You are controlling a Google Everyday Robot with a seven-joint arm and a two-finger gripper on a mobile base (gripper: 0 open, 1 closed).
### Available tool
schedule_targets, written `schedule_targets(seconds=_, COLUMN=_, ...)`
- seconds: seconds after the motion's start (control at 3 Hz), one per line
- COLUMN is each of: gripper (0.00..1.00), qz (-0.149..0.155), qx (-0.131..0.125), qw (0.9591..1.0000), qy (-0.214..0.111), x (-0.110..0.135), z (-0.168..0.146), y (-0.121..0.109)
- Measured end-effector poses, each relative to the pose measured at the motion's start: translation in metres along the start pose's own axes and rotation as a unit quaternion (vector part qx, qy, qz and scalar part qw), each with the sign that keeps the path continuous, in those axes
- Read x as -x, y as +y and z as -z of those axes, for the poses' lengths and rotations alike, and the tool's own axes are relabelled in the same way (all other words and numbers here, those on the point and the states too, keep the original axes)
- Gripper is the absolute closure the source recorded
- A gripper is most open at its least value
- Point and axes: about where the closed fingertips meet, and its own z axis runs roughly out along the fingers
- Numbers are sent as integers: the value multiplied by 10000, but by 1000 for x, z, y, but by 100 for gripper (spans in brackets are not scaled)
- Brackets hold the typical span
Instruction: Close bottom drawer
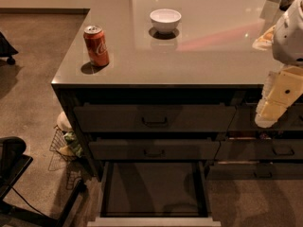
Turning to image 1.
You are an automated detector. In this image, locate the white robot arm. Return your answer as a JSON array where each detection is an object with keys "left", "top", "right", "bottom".
[{"left": 253, "top": 0, "right": 303, "bottom": 128}]

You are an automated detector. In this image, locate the top right drawer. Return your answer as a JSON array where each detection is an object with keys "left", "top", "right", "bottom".
[{"left": 228, "top": 104, "right": 303, "bottom": 131}]

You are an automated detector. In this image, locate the middle right drawer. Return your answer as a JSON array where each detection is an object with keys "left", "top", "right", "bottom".
[{"left": 216, "top": 139, "right": 303, "bottom": 161}]

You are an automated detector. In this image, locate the bottom right drawer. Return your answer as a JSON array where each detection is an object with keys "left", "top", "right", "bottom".
[{"left": 205, "top": 163, "right": 303, "bottom": 180}]

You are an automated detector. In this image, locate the top left drawer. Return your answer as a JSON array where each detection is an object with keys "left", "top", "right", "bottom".
[{"left": 74, "top": 104, "right": 236, "bottom": 132}]

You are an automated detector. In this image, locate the open bottom left drawer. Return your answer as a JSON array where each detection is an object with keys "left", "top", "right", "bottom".
[{"left": 87, "top": 161, "right": 221, "bottom": 227}]

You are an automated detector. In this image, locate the middle left drawer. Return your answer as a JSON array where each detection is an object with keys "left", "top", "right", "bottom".
[{"left": 88, "top": 139, "right": 220, "bottom": 160}]

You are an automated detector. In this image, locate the dark cabinet body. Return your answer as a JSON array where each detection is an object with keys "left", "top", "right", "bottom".
[{"left": 55, "top": 85, "right": 303, "bottom": 173}]

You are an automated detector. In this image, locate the white ceramic bowl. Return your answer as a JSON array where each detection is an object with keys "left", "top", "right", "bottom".
[{"left": 150, "top": 9, "right": 182, "bottom": 34}]

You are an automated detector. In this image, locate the red soda can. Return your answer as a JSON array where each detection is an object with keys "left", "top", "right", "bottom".
[{"left": 83, "top": 26, "right": 110, "bottom": 67}]

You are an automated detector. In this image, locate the black chair base wheel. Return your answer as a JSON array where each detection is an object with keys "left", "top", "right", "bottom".
[{"left": 0, "top": 32, "right": 18, "bottom": 65}]

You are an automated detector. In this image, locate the wire basket with items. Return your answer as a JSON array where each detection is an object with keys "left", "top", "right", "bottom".
[{"left": 47, "top": 111, "right": 83, "bottom": 191}]

